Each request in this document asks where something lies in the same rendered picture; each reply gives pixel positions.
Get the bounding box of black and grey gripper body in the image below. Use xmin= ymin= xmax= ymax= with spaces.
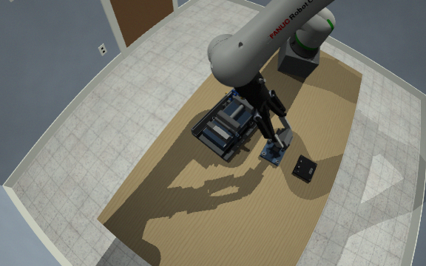
xmin=245 ymin=85 xmax=271 ymax=115

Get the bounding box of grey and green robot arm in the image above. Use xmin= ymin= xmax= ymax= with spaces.
xmin=207 ymin=0 xmax=336 ymax=98

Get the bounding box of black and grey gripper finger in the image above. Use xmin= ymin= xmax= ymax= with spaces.
xmin=267 ymin=90 xmax=292 ymax=130
xmin=251 ymin=105 xmax=283 ymax=148

